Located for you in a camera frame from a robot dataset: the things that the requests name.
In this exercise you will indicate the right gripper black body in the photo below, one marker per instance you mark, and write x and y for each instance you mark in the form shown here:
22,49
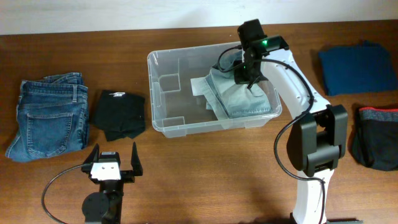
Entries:
244,76

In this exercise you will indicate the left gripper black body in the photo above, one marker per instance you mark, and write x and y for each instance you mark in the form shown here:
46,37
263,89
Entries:
126,177

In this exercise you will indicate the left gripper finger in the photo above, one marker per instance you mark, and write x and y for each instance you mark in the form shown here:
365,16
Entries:
135,162
93,156

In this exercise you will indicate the light blue jeans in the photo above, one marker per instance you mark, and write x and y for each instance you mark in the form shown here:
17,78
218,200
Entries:
229,100

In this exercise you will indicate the teal blue shirt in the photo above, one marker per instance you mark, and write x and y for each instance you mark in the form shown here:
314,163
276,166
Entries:
362,68

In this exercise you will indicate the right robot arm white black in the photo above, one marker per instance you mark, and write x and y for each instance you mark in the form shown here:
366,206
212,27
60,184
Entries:
317,139

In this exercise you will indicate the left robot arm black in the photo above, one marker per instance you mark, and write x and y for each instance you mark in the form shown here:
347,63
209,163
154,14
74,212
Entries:
105,205

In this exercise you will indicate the folded black garment white logo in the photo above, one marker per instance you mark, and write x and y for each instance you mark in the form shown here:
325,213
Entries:
119,115

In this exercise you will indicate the white label in bin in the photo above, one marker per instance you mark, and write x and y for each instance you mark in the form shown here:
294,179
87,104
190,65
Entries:
196,85

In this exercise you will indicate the folded dark blue jeans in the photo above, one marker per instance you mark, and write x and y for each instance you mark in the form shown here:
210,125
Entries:
52,115

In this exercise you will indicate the clear plastic storage bin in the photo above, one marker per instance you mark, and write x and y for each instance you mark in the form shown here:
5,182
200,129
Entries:
177,108

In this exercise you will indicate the black shorts red grey waistband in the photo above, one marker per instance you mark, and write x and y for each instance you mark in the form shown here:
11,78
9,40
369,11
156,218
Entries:
375,138

